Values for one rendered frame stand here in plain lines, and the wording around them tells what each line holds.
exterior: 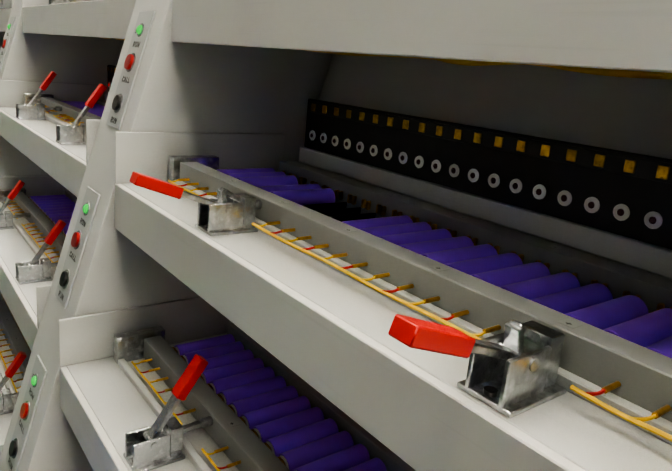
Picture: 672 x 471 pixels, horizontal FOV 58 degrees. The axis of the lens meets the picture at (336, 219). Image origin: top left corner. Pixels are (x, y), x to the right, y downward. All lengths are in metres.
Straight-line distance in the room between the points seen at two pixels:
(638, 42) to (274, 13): 0.27
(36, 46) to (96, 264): 0.73
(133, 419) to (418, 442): 0.34
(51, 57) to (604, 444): 1.20
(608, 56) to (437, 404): 0.16
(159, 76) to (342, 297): 0.35
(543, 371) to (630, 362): 0.03
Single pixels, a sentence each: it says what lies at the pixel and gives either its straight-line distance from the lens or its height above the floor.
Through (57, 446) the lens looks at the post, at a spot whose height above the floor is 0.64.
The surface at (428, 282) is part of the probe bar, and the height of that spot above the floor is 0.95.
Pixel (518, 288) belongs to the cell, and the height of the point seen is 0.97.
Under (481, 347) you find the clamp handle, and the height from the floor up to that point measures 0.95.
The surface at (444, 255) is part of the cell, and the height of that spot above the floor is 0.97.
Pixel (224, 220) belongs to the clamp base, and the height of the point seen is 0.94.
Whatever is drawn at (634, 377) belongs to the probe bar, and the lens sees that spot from 0.28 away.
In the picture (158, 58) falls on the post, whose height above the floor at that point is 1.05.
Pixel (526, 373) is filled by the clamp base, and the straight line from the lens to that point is 0.26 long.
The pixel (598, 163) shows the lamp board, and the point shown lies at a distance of 0.43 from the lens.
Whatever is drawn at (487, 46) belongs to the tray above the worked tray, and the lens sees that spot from 0.31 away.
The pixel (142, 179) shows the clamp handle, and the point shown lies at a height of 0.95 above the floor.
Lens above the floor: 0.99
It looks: 4 degrees down
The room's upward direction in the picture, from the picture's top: 18 degrees clockwise
